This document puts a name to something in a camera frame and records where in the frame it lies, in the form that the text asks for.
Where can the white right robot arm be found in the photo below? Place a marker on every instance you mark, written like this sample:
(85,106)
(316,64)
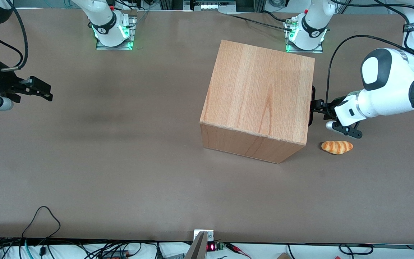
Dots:
(102,14)

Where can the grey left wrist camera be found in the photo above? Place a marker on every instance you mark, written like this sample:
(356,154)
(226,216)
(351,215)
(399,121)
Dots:
(350,132)

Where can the metal profile bracket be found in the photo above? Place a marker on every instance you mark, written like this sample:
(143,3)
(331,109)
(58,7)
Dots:
(210,235)

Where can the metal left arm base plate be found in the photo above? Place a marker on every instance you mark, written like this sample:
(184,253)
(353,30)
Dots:
(318,50)

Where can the red digit display module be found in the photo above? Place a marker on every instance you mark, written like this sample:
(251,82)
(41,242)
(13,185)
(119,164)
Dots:
(211,247)

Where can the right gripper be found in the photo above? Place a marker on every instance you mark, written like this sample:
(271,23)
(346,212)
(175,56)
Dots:
(3,83)

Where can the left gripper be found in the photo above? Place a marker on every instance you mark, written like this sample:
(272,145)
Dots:
(327,107)

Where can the toy bread roll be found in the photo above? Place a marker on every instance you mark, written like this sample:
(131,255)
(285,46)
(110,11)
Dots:
(336,147)

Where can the aluminium profile bar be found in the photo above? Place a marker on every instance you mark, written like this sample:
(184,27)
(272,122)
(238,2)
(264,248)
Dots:
(198,248)

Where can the cardboard box corner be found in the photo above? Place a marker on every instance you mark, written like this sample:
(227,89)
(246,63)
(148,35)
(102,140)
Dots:
(282,256)

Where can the light wooden drawer cabinet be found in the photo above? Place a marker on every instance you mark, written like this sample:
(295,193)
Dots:
(257,90)

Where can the orange and black device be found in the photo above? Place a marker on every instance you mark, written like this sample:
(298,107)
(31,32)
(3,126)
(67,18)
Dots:
(115,255)

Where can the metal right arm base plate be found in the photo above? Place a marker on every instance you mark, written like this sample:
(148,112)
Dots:
(102,46)

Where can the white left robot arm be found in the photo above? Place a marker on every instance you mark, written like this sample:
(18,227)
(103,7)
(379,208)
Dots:
(390,90)

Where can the white device with lights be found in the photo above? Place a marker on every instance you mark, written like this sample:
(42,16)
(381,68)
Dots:
(210,5)

